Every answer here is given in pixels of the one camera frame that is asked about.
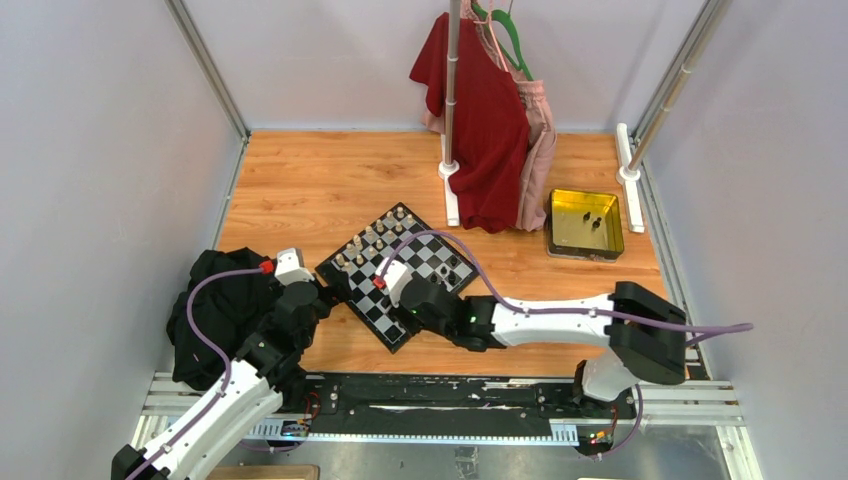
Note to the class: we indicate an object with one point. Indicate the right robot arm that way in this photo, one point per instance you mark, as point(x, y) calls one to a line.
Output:
point(640, 332)

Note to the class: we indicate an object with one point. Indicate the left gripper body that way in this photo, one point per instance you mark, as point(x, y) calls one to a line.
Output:
point(325, 302)

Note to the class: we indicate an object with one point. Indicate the black and white chessboard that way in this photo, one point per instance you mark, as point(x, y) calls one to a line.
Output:
point(432, 257)

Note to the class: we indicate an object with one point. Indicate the red shirt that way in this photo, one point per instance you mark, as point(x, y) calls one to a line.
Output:
point(490, 138)

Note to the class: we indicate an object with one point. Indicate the yellow tray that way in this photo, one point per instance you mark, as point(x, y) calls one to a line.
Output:
point(584, 225)

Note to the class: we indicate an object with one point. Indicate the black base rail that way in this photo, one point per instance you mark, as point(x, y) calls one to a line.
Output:
point(447, 406)

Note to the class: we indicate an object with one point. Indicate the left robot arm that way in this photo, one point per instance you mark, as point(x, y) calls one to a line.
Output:
point(264, 372)

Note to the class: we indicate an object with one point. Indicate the white rack base foot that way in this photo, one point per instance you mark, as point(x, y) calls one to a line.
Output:
point(448, 185)

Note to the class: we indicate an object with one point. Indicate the pink garment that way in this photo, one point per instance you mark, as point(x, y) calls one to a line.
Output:
point(542, 134)

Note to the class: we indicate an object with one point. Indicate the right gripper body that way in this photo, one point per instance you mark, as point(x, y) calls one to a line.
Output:
point(395, 300)

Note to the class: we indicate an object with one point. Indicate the black cloth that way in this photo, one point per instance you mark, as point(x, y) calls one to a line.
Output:
point(227, 311)

